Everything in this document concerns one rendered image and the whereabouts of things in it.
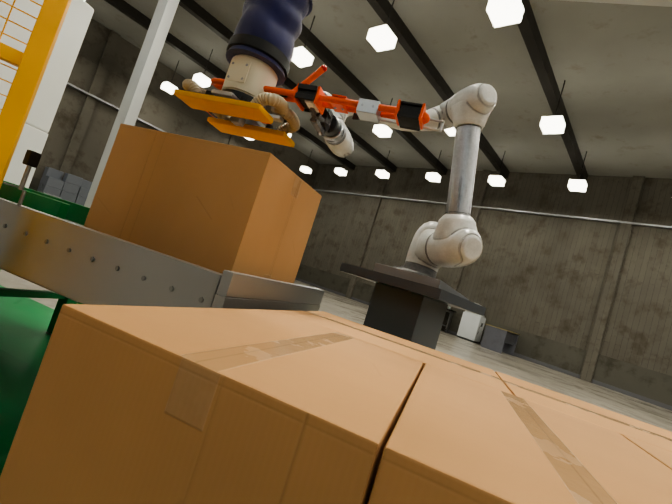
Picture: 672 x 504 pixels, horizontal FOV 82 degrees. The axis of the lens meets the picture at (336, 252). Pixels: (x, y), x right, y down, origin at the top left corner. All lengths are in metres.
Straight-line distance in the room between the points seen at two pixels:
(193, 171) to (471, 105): 1.10
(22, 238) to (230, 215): 0.61
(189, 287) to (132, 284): 0.17
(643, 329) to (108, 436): 14.42
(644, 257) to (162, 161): 14.42
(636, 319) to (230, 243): 14.02
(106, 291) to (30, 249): 0.31
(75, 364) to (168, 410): 0.13
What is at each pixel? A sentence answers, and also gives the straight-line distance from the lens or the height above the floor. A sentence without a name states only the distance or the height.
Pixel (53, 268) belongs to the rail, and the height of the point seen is 0.46.
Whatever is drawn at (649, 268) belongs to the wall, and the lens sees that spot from 14.89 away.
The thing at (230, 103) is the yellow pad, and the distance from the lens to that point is 1.35.
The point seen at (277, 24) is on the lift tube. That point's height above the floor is 1.44.
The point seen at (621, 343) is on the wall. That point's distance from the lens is 14.59.
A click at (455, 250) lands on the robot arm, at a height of 0.91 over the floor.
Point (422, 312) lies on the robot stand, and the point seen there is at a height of 0.64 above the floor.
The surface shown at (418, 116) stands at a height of 1.21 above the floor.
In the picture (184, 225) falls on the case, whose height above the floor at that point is 0.68.
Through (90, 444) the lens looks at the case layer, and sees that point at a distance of 0.53.
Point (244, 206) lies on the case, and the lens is 1.11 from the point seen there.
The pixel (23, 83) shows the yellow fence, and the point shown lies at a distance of 1.47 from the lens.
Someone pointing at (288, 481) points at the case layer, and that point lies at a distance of 0.41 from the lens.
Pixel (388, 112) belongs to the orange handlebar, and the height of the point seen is 1.21.
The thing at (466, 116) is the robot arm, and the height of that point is 1.46.
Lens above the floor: 0.67
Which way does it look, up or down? 4 degrees up
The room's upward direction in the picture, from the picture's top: 17 degrees clockwise
